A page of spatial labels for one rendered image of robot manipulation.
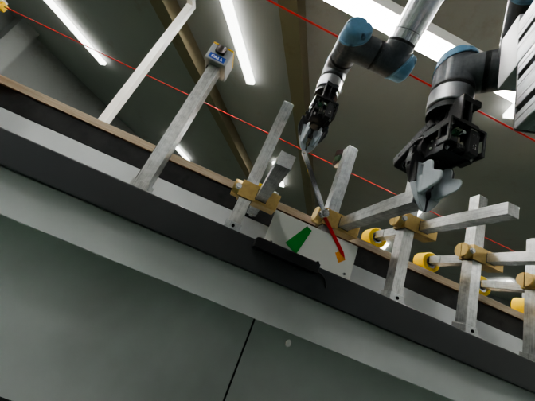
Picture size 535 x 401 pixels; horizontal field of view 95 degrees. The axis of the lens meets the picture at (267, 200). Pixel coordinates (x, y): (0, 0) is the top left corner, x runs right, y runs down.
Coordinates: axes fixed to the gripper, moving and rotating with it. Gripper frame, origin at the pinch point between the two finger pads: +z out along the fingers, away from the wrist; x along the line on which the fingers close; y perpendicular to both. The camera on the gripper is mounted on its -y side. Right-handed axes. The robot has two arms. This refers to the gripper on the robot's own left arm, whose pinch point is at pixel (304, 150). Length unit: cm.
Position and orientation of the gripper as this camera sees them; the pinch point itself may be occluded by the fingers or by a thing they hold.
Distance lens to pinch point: 73.4
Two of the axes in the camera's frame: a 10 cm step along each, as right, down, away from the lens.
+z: -3.5, 8.9, -3.0
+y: 1.9, -2.5, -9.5
